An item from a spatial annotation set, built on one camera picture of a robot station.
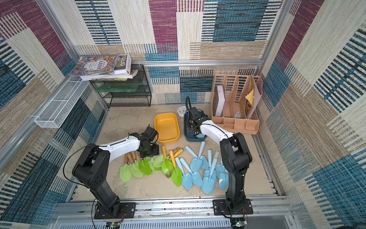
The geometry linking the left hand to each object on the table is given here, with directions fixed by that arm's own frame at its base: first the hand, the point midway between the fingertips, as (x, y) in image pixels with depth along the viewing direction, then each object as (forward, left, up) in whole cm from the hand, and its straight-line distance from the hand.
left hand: (154, 153), depth 93 cm
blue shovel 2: (-16, -26, 0) cm, 30 cm away
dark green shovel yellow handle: (-9, -9, +1) cm, 13 cm away
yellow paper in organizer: (+24, -60, +25) cm, 70 cm away
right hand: (+15, -24, +9) cm, 30 cm away
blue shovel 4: (-5, -31, +1) cm, 31 cm away
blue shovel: (-16, -20, -1) cm, 26 cm away
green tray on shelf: (+36, +25, +25) cm, 50 cm away
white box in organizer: (+26, -44, +19) cm, 55 cm away
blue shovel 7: (-11, -40, -1) cm, 42 cm away
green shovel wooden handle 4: (-7, +1, 0) cm, 7 cm away
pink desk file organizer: (+42, -61, +5) cm, 75 cm away
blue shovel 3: (-7, -27, 0) cm, 28 cm away
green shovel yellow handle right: (-14, -14, -1) cm, 20 cm away
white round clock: (+35, -17, +2) cm, 39 cm away
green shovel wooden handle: (-12, +16, 0) cm, 20 cm away
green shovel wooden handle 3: (-9, +5, 0) cm, 10 cm away
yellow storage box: (+25, -6, -2) cm, 25 cm away
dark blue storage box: (+10, -24, +2) cm, 26 cm away
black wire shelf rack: (+47, +20, +11) cm, 53 cm away
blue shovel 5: (-13, -32, 0) cm, 35 cm away
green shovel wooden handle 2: (-10, +10, 0) cm, 14 cm away
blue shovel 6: (-18, -42, -1) cm, 45 cm away
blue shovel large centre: (-20, -32, 0) cm, 38 cm away
